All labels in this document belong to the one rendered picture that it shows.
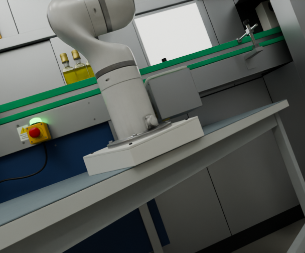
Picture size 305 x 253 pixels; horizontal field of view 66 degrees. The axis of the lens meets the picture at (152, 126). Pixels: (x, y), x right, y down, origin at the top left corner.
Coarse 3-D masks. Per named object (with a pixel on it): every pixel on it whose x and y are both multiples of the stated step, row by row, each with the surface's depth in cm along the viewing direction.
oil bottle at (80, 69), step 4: (76, 64) 116; (80, 64) 116; (84, 64) 117; (76, 68) 115; (80, 68) 116; (84, 68) 116; (76, 72) 115; (80, 72) 115; (84, 72) 116; (80, 76) 115; (84, 76) 116; (88, 76) 116; (80, 80) 115
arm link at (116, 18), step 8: (104, 0) 59; (112, 0) 60; (120, 0) 60; (128, 0) 62; (104, 8) 60; (112, 8) 60; (120, 8) 61; (128, 8) 62; (104, 16) 61; (112, 16) 61; (120, 16) 62; (128, 16) 63; (112, 24) 63; (120, 24) 64; (128, 24) 67
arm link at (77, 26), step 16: (64, 0) 58; (80, 0) 59; (96, 0) 59; (48, 16) 60; (64, 16) 58; (80, 16) 59; (96, 16) 60; (64, 32) 59; (80, 32) 59; (96, 32) 64; (80, 48) 62; (96, 48) 59; (112, 48) 60; (128, 48) 63; (96, 64) 61; (112, 64) 60; (128, 64) 61
